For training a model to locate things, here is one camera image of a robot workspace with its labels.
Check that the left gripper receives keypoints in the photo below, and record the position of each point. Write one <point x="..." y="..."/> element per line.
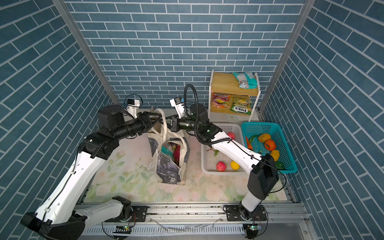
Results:
<point x="145" y="122"/>

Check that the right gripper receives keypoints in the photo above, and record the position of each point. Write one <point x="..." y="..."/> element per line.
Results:
<point x="175" y="126"/>

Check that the beige canvas grocery bag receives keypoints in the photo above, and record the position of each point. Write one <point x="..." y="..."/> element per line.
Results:
<point x="164" y="167"/>

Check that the pink dragon fruit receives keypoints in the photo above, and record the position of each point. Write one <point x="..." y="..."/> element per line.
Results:
<point x="176" y="155"/>

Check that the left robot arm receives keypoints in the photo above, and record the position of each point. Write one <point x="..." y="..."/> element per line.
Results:
<point x="56" y="218"/>

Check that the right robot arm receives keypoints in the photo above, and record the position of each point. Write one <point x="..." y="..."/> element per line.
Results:
<point x="262" y="171"/>

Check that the red yellow snack bag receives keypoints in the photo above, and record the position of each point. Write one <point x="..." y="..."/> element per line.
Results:
<point x="220" y="101"/>

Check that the green Fox's candy bag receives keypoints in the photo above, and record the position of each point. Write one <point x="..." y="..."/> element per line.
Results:
<point x="241" y="106"/>

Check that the teal snack bag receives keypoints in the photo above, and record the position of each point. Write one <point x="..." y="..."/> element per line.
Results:
<point x="246" y="80"/>

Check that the white wooden shelf rack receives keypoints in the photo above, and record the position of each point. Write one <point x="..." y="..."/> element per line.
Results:
<point x="224" y="83"/>

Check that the green leaf twig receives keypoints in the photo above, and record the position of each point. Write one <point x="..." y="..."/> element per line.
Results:
<point x="216" y="152"/>

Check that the red apple bottom left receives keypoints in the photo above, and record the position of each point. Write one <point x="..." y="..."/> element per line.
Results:
<point x="221" y="167"/>

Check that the orange carrot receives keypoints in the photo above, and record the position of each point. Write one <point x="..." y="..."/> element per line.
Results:
<point x="249" y="143"/>

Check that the yellow lemon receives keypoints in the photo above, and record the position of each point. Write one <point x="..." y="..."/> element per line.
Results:
<point x="235" y="166"/>

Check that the yellow mango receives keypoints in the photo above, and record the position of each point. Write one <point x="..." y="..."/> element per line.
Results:
<point x="264" y="137"/>

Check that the teal plastic basket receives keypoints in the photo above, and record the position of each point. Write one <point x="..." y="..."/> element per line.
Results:
<point x="251" y="132"/>

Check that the orange pumpkin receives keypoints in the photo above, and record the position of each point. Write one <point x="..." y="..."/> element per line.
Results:
<point x="270" y="145"/>

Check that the yellow bell pepper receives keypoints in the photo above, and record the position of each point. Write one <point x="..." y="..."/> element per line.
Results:
<point x="275" y="154"/>

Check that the green bell pepper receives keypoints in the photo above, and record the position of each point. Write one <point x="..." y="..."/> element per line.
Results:
<point x="280" y="166"/>

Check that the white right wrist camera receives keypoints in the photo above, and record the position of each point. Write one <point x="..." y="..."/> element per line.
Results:
<point x="178" y="104"/>

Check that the aluminium rail base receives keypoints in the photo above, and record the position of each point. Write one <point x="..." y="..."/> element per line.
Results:
<point x="283" y="220"/>

